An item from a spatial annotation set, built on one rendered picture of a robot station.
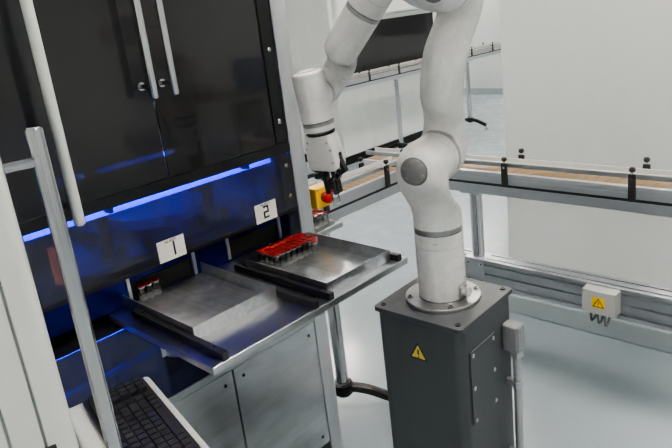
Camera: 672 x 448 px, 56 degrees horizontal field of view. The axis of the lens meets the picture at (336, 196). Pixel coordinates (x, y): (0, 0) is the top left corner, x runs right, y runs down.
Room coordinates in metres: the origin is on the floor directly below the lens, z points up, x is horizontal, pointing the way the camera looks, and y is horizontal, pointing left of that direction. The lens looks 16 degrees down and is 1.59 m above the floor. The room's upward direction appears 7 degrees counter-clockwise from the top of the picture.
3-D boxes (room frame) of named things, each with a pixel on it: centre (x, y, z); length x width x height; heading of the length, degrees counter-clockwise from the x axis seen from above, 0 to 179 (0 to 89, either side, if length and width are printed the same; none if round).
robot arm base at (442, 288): (1.46, -0.24, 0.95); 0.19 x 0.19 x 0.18
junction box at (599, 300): (2.00, -0.89, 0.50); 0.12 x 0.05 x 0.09; 45
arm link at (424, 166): (1.43, -0.22, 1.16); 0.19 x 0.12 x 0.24; 148
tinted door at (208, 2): (1.81, 0.29, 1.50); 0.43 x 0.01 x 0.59; 135
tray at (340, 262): (1.71, 0.08, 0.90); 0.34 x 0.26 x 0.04; 44
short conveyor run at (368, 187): (2.36, -0.04, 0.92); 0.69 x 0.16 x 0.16; 135
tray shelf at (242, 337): (1.62, 0.23, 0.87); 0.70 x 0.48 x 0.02; 135
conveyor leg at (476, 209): (2.42, -0.56, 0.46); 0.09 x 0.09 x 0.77; 45
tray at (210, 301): (1.55, 0.40, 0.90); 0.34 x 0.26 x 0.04; 45
